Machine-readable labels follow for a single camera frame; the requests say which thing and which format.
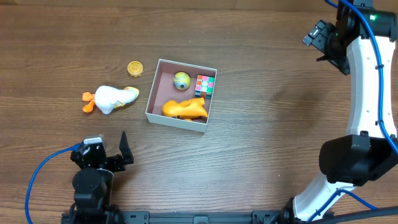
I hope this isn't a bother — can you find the white plush duck toy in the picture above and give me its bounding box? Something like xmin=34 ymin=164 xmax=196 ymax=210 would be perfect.
xmin=82 ymin=85 xmax=139 ymax=114

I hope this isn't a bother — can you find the orange rubber toy figure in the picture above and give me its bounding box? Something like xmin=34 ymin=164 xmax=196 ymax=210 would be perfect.
xmin=162 ymin=98 xmax=208 ymax=121

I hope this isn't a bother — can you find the small orange round wheel toy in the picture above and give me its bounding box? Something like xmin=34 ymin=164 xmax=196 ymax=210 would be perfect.
xmin=127 ymin=61 xmax=144 ymax=77

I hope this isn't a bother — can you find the yellow ball with grey stripes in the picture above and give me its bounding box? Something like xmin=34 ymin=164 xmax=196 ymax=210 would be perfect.
xmin=173 ymin=72 xmax=191 ymax=90

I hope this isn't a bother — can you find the colourful puzzle cube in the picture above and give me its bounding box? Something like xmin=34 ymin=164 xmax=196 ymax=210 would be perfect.
xmin=195 ymin=75 xmax=215 ymax=99

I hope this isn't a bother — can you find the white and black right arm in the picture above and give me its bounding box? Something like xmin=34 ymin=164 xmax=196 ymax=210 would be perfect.
xmin=279 ymin=0 xmax=397 ymax=223

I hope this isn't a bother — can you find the white cardboard box pink inside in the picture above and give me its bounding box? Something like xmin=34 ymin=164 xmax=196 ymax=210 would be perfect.
xmin=146 ymin=59 xmax=217 ymax=133

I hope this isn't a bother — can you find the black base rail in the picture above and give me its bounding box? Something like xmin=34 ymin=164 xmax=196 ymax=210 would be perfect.
xmin=61 ymin=210 xmax=335 ymax=224

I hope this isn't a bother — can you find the thick black cable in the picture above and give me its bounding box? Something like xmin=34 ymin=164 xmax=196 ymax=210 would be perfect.
xmin=317 ymin=205 xmax=398 ymax=224

